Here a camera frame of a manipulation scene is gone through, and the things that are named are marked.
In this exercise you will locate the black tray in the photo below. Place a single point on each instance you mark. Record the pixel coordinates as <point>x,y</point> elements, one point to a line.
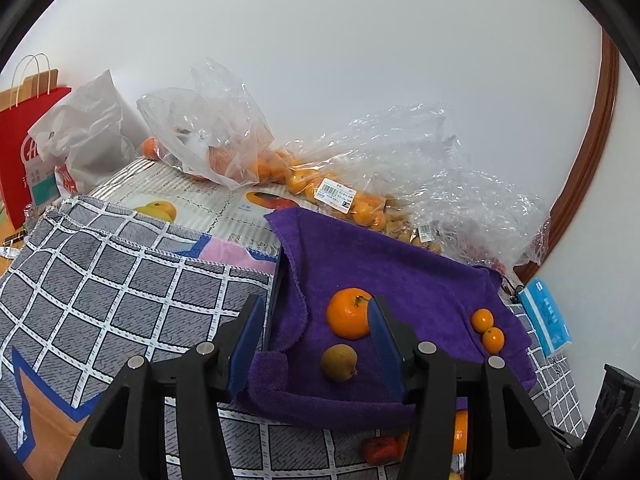
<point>277,300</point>

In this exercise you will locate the small mandarin orange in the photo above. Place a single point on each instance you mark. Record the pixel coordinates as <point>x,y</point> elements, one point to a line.
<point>493,339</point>
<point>482,320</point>

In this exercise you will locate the brown wooden door frame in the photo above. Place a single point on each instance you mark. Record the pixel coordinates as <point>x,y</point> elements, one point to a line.
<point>595,135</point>

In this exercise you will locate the white plastic bag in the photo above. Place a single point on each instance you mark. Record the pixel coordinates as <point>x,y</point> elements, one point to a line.
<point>85,135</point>

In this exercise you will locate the brown paper bag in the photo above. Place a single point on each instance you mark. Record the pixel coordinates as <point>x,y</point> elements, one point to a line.
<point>37,82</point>

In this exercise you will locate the purple towel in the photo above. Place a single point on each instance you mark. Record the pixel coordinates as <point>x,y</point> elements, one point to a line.
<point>400,280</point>

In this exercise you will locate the grey checked star blanket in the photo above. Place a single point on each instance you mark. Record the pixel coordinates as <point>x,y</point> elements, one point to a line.
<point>125,285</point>

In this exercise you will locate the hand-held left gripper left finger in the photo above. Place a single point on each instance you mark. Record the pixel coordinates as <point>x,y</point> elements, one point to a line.
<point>245,350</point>

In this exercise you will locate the red paper bag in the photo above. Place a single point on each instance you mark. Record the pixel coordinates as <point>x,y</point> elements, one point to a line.
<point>15,160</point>

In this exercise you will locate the small green-brown fruit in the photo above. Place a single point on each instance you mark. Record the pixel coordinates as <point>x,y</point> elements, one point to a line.
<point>339,363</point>

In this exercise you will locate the bag of small yellow fruits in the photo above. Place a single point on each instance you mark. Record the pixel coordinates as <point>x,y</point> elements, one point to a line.
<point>400,225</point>

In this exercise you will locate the crumpled clear plastic bag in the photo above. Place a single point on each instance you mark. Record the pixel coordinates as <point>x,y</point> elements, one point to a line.
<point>480,210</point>

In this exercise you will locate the bagged mandarin oranges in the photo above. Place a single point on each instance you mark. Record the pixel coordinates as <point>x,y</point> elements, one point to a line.
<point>270,167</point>

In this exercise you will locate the labelled bag mandarin oranges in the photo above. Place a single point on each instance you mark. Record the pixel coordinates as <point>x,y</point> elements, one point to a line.
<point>305,180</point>

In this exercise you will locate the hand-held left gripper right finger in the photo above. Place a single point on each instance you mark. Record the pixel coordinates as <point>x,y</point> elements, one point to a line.
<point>387,355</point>

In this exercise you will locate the fruit-printed cardboard box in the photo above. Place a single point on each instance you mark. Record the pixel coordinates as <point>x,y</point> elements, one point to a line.
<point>200,200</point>

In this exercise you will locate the small red tomato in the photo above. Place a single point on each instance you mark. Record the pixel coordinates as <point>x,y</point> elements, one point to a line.
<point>380,451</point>

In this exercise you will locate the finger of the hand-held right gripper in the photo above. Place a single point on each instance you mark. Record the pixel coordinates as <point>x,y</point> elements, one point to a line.
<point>622,410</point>

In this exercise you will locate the clear plastic bag with label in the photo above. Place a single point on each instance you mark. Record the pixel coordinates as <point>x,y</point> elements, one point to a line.
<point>380,150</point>

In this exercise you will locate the blue tissue pack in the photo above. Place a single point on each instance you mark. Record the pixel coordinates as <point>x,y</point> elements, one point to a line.
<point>545,320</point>

